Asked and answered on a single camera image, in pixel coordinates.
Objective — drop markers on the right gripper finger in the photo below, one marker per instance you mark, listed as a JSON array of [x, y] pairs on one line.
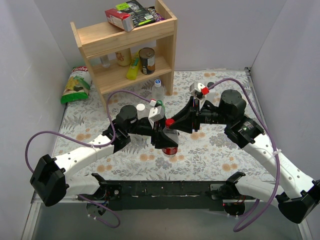
[[183, 124], [185, 115]]

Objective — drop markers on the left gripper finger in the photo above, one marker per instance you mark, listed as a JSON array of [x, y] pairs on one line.
[[165, 141], [154, 139]]

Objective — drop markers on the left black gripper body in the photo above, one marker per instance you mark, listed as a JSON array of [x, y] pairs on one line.
[[155, 135]]

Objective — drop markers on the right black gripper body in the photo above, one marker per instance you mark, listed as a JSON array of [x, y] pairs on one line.
[[196, 118]]

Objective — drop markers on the clear bottle red label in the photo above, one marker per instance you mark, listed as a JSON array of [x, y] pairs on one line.
[[171, 151]]

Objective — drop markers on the red bottle cap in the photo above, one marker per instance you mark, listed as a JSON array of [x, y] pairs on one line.
[[169, 122]]

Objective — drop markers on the green plastic bottle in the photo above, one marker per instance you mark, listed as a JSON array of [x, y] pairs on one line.
[[159, 103]]

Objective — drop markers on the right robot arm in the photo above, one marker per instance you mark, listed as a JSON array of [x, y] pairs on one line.
[[297, 193]]

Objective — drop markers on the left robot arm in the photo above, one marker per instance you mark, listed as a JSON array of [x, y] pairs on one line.
[[53, 177]]

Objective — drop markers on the square clear bottle white cap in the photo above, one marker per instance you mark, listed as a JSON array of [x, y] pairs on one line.
[[142, 111]]

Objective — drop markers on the white bottle black cap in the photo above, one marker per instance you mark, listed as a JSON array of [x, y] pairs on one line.
[[209, 85]]

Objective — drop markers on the clear bottle blue white cap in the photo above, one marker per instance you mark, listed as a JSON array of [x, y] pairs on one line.
[[158, 91]]

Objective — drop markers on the yellow bottle on shelf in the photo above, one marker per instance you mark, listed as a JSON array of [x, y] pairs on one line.
[[134, 67]]

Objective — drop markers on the small clear bottle on shelf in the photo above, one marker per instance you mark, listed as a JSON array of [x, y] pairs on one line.
[[105, 62]]

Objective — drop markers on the floral table mat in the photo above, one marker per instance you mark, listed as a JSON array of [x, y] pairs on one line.
[[205, 155]]

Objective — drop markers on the tin can on shelf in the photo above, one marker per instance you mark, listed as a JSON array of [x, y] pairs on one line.
[[147, 60]]

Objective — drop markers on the green chips bag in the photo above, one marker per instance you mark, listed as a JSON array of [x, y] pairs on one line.
[[78, 85]]

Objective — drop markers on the purple snack packet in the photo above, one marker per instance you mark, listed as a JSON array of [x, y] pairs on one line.
[[155, 14]]

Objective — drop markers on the black green box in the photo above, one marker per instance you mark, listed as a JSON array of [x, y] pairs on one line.
[[140, 15]]

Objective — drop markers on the red white carton box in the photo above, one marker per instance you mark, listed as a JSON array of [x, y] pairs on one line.
[[120, 19]]

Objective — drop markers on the wooden two-tier shelf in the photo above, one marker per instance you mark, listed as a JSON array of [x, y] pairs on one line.
[[103, 38]]

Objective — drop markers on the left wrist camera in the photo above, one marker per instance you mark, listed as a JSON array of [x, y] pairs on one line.
[[155, 113]]

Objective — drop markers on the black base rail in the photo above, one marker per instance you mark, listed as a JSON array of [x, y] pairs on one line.
[[120, 195]]

